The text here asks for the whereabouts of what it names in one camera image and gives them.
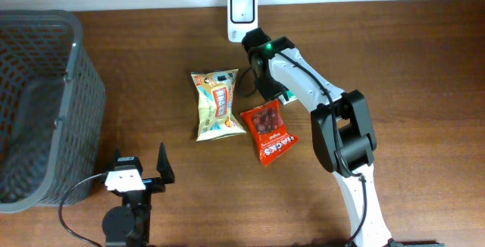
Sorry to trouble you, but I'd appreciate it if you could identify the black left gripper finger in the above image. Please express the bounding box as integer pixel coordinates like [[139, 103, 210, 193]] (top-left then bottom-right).
[[156, 142, 175, 183], [108, 149, 121, 171]]

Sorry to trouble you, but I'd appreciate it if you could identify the grey plastic mesh basket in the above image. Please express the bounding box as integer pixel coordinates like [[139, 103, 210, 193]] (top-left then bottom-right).
[[1, 11, 106, 214]]

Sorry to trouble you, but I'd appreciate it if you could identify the white barcode scanner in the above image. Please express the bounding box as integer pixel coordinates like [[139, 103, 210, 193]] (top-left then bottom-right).
[[227, 0, 258, 43]]

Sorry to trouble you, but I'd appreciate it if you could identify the beige snack chip bag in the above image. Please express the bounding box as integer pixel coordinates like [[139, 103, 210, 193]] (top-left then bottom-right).
[[191, 69, 246, 142]]

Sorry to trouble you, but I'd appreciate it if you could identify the red Hacks candy bag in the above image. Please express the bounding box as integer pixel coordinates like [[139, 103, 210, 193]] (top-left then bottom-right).
[[240, 99, 299, 166]]

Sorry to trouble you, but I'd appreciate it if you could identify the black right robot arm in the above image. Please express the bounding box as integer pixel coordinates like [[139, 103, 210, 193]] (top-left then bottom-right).
[[242, 27, 393, 246]]

